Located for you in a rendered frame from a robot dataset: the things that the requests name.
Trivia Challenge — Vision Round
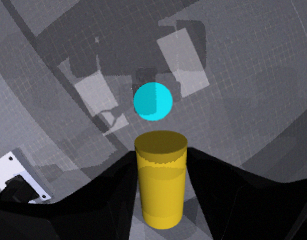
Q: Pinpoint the cyan circle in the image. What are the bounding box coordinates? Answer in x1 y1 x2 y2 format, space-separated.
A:
134 81 172 121

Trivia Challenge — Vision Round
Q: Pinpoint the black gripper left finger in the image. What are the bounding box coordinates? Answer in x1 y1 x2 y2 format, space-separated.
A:
0 151 138 240

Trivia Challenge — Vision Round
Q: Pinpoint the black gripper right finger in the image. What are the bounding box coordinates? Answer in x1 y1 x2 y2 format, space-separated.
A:
186 147 307 240

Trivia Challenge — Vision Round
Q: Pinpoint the yellow tall cylinder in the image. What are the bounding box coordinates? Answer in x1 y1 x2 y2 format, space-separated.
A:
134 131 188 229

